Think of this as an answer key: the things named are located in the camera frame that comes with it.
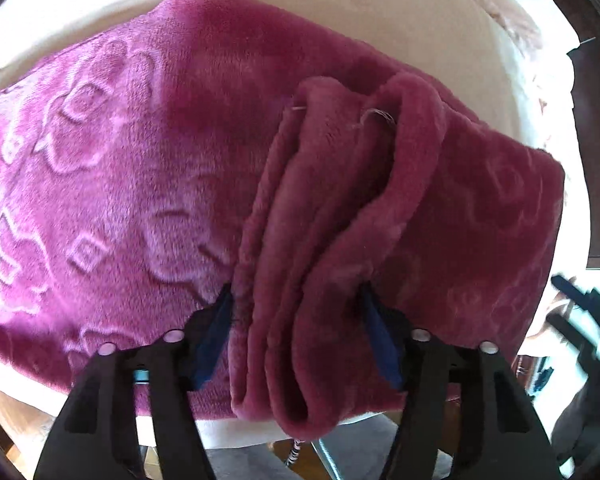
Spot grey trouser leg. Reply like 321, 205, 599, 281
204, 414, 454, 480

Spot magenta fleece pants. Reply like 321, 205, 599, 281
0, 0, 564, 438

